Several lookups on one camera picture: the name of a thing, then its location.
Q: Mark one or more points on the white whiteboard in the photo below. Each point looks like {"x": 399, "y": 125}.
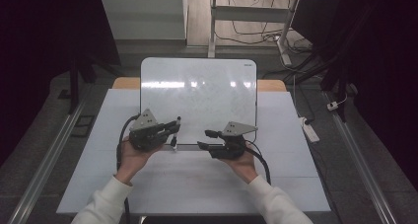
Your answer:
{"x": 200, "y": 95}

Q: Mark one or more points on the aluminium floor rail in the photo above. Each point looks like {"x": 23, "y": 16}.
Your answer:
{"x": 358, "y": 164}
{"x": 49, "y": 164}

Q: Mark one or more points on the black marker pen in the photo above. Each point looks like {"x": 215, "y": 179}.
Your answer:
{"x": 176, "y": 132}

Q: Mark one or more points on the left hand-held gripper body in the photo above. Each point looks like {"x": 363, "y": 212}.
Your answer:
{"x": 144, "y": 133}

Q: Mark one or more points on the person's left hand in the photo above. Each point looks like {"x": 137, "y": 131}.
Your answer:
{"x": 134, "y": 160}

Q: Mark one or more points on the dark curtain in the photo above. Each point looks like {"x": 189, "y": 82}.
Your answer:
{"x": 39, "y": 53}
{"x": 384, "y": 69}

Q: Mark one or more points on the small white adapter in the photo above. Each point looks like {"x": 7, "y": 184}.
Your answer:
{"x": 332, "y": 106}

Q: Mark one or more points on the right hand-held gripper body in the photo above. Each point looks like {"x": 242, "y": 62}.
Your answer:
{"x": 231, "y": 141}

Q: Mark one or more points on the person's right hand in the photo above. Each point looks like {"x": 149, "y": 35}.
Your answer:
{"x": 244, "y": 166}

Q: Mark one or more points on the black metal stand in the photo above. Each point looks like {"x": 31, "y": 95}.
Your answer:
{"x": 74, "y": 86}

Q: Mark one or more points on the white metal desk frame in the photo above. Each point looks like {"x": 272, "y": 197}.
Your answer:
{"x": 249, "y": 13}

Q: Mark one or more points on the white power strip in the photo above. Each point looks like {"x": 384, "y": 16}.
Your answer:
{"x": 309, "y": 129}

